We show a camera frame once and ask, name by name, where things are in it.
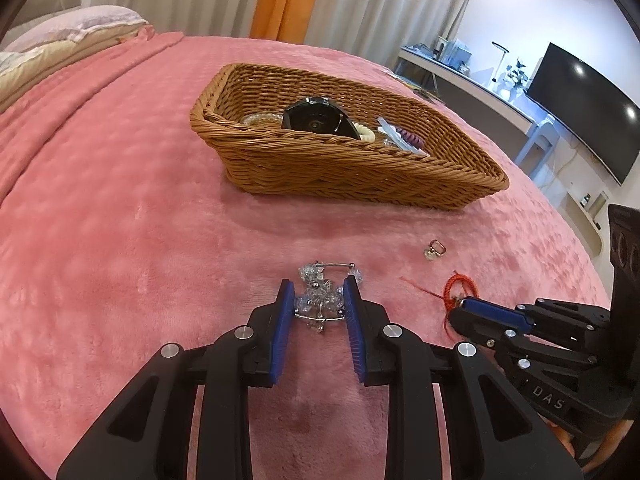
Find crystal bead hair clip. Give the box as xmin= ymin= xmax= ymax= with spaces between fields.
xmin=294 ymin=261 xmax=362 ymax=333

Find black wrist watch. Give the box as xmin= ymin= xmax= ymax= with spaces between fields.
xmin=281 ymin=96 xmax=359 ymax=140

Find red string bracelet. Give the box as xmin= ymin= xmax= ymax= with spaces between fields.
xmin=398 ymin=270 xmax=482 ymax=336

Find brown wicker basket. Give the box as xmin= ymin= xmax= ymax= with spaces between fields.
xmin=190 ymin=63 xmax=510 ymax=210

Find lilac pillow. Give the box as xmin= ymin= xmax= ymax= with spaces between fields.
xmin=2 ymin=4 xmax=149 ymax=52

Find beige quilt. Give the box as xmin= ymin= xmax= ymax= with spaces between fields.
xmin=1 ymin=22 xmax=148 ymax=112

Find white desk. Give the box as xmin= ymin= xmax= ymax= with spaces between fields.
xmin=395 ymin=47 xmax=542 ymax=164

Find right hand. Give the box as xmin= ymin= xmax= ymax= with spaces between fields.
xmin=546 ymin=419 xmax=634 ymax=476

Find small items on bed edge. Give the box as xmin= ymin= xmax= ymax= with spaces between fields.
xmin=383 ymin=68 xmax=444 ymax=104

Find blue plastic hair clip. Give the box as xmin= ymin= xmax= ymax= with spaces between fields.
xmin=378 ymin=117 xmax=427 ymax=155

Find white desk lamp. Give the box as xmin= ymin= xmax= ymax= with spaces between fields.
xmin=489 ymin=41 xmax=510 ymax=84

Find black television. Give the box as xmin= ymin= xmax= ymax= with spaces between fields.
xmin=526 ymin=44 xmax=639 ymax=184

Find orange curtain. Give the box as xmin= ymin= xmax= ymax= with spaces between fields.
xmin=250 ymin=0 xmax=316 ymax=44

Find clear spiral hair tie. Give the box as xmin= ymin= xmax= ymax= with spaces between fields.
xmin=243 ymin=112 xmax=284 ymax=129

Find pink bed blanket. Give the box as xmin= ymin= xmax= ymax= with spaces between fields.
xmin=1 ymin=31 xmax=610 ymax=474

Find white plant vase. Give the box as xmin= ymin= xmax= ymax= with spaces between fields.
xmin=504 ymin=58 xmax=529 ymax=100

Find light blue chair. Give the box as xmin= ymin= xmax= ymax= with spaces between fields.
xmin=514 ymin=115 xmax=560 ymax=180

